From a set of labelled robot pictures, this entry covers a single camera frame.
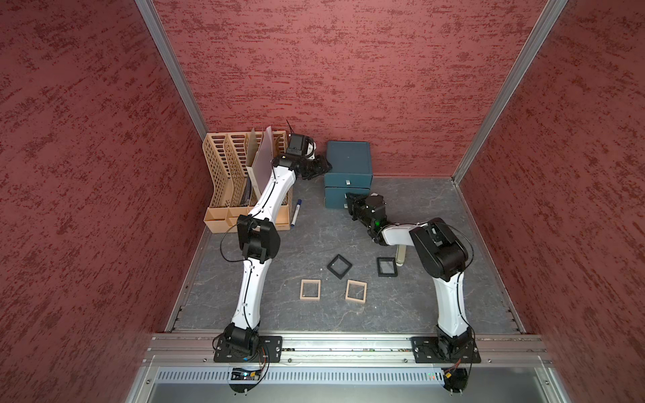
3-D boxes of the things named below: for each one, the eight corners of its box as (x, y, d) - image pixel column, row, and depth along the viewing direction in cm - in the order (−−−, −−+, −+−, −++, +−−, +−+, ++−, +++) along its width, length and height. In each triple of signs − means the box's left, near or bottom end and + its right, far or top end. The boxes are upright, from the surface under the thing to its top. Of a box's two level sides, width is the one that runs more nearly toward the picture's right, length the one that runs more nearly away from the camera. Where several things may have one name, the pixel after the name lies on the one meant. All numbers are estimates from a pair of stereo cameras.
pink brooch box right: (343, 298, 86) (343, 297, 85) (346, 280, 90) (346, 278, 89) (365, 303, 85) (365, 301, 84) (367, 285, 89) (368, 282, 88)
